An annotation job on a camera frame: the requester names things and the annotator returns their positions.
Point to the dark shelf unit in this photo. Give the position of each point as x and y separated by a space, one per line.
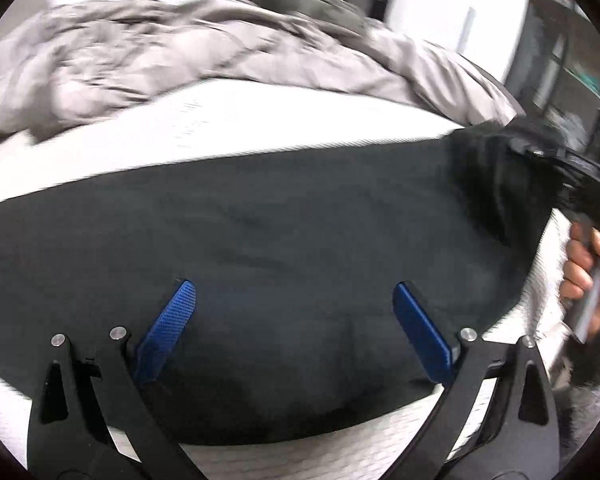
575 60

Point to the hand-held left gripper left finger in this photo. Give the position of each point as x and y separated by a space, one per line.
165 330

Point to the bed with honeycomb sheet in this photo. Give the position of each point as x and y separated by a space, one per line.
290 115

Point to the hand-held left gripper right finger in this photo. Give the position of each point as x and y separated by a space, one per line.
422 330

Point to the person's right hand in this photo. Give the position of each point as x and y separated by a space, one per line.
577 265

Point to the grey duvet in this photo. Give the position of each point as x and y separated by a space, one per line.
180 55

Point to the dark grey blanket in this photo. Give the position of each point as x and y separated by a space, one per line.
315 5

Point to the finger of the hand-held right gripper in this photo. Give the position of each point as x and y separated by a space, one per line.
535 152

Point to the black pants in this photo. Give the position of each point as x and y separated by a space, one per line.
280 240

